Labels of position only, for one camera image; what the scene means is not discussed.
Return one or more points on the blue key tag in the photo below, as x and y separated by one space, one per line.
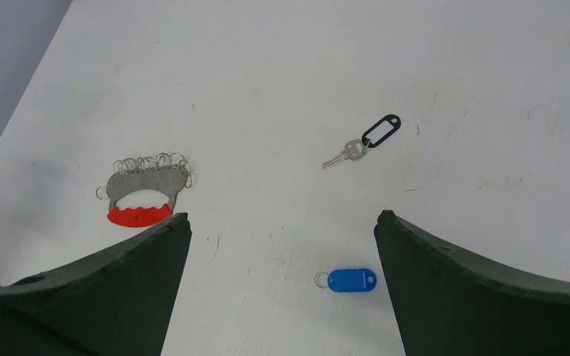
350 280

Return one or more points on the silver key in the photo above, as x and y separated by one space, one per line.
353 150

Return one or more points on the black key tag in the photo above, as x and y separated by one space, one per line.
381 131

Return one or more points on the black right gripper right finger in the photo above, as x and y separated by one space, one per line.
448 300

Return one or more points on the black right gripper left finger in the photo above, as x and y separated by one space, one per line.
117 301

